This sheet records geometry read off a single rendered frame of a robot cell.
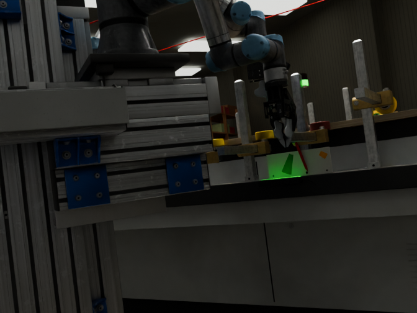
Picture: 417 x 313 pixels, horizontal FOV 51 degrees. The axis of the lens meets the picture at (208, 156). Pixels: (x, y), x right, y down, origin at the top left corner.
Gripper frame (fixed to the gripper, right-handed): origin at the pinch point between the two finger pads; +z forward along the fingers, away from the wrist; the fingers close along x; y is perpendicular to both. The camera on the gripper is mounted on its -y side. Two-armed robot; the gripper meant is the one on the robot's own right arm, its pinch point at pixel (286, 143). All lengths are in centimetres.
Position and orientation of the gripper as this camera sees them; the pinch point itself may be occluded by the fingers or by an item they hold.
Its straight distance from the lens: 147.7
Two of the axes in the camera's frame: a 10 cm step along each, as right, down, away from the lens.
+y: -5.1, 0.3, -8.6
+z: 1.2, 9.9, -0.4
